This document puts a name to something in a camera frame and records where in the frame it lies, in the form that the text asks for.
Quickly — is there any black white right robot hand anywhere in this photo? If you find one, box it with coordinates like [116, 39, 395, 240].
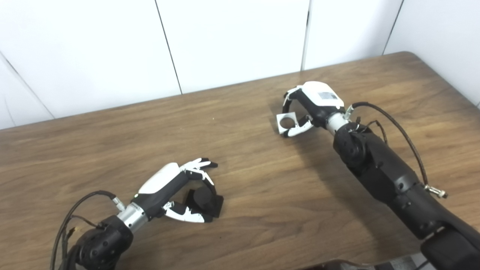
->
[282, 81, 345, 138]

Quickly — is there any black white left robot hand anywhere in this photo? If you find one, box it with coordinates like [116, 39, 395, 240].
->
[131, 157, 219, 224]

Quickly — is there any black peg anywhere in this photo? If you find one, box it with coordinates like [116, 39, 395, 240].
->
[186, 186, 224, 219]

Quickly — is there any white square piece with hole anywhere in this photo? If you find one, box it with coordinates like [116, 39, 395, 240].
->
[276, 112, 299, 134]

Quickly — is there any thin right arm wire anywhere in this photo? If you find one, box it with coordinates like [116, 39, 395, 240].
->
[352, 117, 389, 145]

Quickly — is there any thin arm wire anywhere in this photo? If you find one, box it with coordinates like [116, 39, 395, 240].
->
[66, 215, 105, 240]
[352, 117, 389, 145]

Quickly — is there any thin left arm wire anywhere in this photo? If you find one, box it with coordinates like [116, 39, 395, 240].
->
[66, 215, 105, 240]

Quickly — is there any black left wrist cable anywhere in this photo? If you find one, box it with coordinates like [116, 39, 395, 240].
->
[50, 190, 126, 270]

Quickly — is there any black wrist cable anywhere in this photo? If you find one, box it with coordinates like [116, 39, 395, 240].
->
[50, 190, 126, 270]
[345, 101, 449, 198]

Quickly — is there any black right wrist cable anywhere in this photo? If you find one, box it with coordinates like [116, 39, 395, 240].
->
[345, 101, 449, 198]

